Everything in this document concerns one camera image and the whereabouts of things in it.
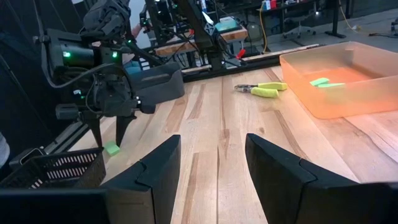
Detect black slotted plastic basket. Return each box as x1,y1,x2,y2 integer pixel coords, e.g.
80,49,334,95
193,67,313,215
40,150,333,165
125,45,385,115
0,147,106,189

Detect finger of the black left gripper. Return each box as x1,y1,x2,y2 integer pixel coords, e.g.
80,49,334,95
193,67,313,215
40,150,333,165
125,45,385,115
115,114,137,147
81,111,104,149

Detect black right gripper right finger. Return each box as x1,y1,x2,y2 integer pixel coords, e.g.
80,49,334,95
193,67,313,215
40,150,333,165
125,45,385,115
244,133,389,224

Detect green-handled pliers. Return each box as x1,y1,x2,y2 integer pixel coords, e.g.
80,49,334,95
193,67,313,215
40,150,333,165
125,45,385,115
234,82,288,99

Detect teal box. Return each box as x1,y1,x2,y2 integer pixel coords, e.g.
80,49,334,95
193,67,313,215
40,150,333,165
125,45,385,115
214,17,239,33

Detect black background desk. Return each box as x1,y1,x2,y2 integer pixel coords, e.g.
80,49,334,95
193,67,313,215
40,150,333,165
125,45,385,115
257,0,348,40

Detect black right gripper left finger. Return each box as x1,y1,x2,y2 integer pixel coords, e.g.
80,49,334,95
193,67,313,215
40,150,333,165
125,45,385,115
107,134,182,224

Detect dark grey plastic bin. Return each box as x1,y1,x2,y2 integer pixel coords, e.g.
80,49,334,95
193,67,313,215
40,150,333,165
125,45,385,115
129,62,185,106

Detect background wooden table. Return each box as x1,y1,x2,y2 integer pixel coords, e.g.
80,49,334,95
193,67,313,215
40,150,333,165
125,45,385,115
154,26,249,68

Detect black background robot rig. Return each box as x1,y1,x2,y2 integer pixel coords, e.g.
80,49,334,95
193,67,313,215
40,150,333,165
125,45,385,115
139,0,246,71

